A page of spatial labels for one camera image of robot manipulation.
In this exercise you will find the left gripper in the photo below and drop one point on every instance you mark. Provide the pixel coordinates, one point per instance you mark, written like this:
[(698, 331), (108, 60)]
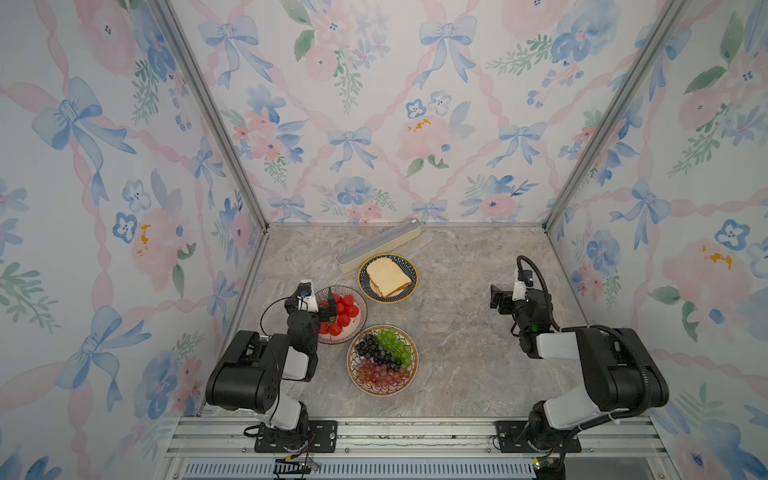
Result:
[(320, 305)]

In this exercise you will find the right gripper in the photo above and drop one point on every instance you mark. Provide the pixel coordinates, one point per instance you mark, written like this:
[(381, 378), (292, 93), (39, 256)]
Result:
[(502, 300)]

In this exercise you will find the plastic wrap dispenser box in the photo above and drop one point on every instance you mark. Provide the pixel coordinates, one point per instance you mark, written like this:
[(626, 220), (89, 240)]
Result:
[(353, 258)]

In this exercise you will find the blue yellow-rimmed plate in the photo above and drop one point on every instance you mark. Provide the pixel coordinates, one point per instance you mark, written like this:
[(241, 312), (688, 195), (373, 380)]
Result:
[(406, 265)]

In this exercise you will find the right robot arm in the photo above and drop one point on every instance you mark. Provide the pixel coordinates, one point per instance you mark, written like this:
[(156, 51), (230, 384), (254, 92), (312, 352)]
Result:
[(619, 378)]

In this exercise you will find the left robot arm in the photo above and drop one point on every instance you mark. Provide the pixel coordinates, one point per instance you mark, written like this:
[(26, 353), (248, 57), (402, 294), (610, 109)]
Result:
[(249, 374)]

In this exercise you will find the glass plate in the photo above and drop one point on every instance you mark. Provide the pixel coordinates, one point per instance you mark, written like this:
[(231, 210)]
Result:
[(356, 326)]

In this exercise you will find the patterned fruit plate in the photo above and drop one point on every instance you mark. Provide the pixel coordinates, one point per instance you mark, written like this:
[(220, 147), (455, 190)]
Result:
[(353, 361)]

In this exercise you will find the red strawberries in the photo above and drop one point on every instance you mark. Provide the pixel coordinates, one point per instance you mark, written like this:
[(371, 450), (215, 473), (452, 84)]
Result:
[(347, 312)]

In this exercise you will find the black grapes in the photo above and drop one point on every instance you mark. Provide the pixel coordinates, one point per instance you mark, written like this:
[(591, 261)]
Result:
[(369, 348)]

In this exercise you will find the green grapes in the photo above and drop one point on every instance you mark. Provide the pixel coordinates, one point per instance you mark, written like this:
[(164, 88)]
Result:
[(396, 345)]

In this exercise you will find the bread slices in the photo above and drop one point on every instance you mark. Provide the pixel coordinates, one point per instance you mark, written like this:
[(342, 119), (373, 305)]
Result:
[(386, 277)]

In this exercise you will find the red grapes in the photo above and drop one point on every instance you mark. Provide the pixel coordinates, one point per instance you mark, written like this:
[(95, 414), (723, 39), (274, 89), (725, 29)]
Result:
[(381, 377)]

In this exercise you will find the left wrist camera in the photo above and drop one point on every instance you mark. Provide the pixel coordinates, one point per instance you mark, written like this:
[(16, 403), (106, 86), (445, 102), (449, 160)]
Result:
[(306, 297)]

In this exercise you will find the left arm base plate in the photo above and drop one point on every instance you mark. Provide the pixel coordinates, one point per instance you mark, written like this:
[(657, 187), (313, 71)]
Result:
[(315, 436)]

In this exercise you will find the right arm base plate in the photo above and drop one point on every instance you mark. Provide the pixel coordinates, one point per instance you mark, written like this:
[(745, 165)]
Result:
[(518, 436)]

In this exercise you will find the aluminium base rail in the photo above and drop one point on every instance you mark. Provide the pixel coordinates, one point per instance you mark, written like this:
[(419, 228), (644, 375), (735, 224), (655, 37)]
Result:
[(410, 448)]

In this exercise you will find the right aluminium corner post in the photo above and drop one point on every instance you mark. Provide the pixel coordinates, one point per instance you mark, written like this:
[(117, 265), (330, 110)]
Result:
[(657, 38)]

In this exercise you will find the aluminium corner post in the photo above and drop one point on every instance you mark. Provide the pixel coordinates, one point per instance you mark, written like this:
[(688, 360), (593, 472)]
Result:
[(657, 38), (180, 46)]

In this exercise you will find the left aluminium corner post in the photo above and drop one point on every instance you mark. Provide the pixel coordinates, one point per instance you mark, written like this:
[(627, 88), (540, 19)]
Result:
[(180, 46)]

